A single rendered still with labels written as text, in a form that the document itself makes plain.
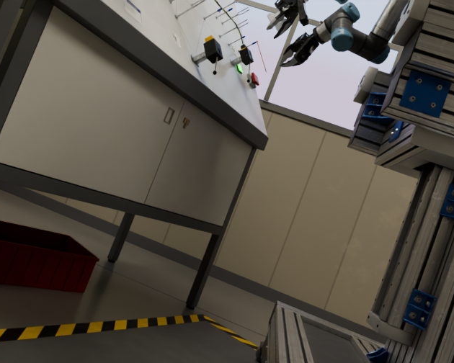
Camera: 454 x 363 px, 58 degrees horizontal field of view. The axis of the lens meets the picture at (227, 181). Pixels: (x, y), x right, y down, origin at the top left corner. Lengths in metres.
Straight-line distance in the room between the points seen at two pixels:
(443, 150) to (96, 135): 0.92
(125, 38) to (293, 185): 1.94
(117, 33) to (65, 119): 0.27
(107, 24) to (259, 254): 2.07
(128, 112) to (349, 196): 1.95
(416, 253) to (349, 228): 1.74
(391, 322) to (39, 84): 1.07
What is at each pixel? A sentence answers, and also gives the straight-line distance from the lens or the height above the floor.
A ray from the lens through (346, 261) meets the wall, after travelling 2.92.
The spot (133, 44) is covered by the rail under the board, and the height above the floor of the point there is 0.83.
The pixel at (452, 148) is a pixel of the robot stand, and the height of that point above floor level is 0.82.
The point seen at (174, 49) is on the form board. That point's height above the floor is 0.91.
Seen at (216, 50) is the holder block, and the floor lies 0.98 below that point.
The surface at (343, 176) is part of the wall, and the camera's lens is 2.93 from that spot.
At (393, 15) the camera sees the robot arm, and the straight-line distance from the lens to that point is 1.60.
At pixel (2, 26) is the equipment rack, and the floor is 0.68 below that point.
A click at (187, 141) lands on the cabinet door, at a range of 1.52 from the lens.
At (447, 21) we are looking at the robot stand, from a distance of 1.06.
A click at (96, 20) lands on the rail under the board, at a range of 1.14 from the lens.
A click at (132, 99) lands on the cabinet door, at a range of 1.30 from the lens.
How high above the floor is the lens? 0.50
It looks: 3 degrees up
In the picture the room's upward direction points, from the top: 21 degrees clockwise
